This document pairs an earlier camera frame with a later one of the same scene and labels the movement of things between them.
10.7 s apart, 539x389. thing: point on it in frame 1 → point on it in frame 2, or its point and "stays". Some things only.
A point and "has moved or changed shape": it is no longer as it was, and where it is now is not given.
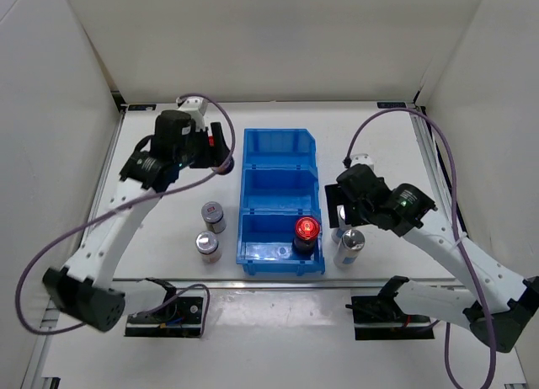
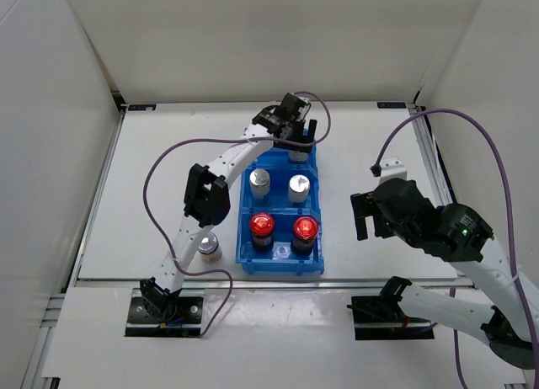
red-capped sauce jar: (306, 231) stays
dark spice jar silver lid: (206, 242) stays
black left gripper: (202, 135) → (300, 143)
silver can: (213, 215) has moved or changed shape
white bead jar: (337, 233) → (259, 183)
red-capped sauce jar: (218, 151) → (262, 226)
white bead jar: (349, 248) → (298, 189)
